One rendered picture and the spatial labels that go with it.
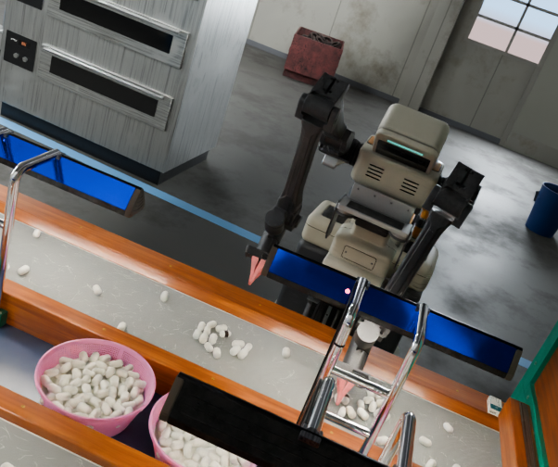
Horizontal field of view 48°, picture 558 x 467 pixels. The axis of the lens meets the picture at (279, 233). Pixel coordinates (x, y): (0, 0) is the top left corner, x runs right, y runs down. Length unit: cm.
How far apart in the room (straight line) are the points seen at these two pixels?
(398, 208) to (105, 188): 99
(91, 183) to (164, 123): 256
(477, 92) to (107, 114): 629
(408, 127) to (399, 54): 759
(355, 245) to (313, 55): 660
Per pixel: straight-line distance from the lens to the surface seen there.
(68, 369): 158
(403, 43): 962
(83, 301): 179
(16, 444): 141
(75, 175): 165
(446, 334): 152
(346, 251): 226
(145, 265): 196
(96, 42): 436
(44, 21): 458
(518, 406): 187
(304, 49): 870
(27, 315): 174
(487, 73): 954
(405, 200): 216
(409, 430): 111
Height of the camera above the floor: 177
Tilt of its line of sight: 25 degrees down
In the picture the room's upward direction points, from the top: 20 degrees clockwise
